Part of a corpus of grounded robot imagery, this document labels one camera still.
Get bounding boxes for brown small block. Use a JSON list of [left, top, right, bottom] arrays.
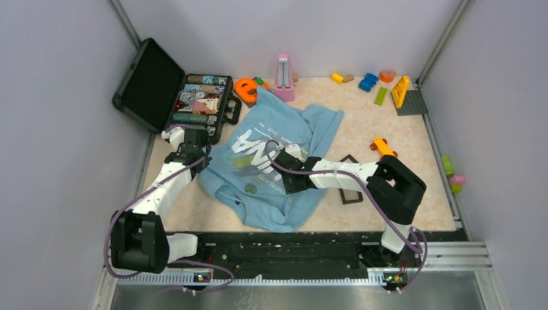
[[343, 74, 355, 83]]

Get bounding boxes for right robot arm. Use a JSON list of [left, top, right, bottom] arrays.
[[271, 149, 427, 266]]

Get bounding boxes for lower black square frame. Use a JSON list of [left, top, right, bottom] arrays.
[[339, 189, 364, 205]]

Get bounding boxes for pink metronome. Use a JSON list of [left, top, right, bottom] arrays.
[[272, 54, 295, 103]]

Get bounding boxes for upper black square frame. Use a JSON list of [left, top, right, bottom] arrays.
[[340, 154, 358, 163]]

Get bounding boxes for green toy brick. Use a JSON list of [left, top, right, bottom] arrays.
[[374, 87, 388, 106]]

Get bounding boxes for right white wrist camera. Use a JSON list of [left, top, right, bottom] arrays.
[[283, 144, 303, 160]]

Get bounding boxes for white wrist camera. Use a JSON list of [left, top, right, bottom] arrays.
[[283, 144, 303, 160], [161, 127, 185, 149]]

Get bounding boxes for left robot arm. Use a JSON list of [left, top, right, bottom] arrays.
[[104, 126, 211, 275]]

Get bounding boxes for orange letter e toy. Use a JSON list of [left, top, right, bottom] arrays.
[[234, 77, 269, 105]]

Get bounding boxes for green pink toy pieces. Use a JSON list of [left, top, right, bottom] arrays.
[[441, 156, 466, 194]]

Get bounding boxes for black poker chip case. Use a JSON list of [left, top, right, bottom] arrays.
[[112, 38, 242, 144]]

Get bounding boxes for grey building baseplate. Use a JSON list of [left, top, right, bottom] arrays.
[[396, 90, 429, 116]]

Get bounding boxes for black square frame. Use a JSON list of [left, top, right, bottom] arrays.
[[339, 189, 364, 205], [340, 154, 358, 163]]

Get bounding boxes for yellow small toy brick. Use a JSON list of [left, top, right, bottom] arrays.
[[331, 72, 344, 85]]

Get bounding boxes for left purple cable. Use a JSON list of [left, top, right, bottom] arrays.
[[102, 124, 236, 295]]

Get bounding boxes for blue toy brick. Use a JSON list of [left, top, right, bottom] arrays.
[[358, 73, 379, 92]]

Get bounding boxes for orange small cup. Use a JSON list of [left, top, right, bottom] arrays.
[[379, 70, 397, 83]]

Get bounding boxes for light blue t-shirt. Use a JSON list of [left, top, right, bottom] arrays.
[[200, 89, 344, 233]]

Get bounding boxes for orange toy car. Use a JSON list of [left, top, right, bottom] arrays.
[[370, 137, 398, 159]]

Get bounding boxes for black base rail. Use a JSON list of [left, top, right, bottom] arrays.
[[167, 231, 423, 282]]

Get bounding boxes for yellow triangular toy block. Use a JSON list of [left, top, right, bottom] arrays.
[[391, 76, 410, 109]]

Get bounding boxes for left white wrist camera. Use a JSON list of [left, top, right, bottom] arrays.
[[161, 127, 185, 149]]

